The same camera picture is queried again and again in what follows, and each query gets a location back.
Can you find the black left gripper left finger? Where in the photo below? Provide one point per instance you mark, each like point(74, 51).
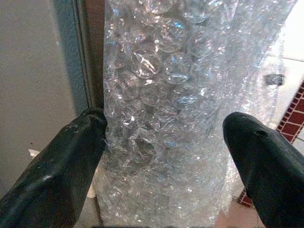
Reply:
point(47, 180)

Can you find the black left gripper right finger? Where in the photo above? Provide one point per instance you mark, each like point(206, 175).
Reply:
point(273, 171)

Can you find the clear bubble wrap package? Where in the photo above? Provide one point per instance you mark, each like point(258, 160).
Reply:
point(171, 95)

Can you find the household fridge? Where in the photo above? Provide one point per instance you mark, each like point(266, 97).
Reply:
point(35, 71)

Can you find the red brick tiled pillar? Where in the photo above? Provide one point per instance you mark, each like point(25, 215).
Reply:
point(294, 118)

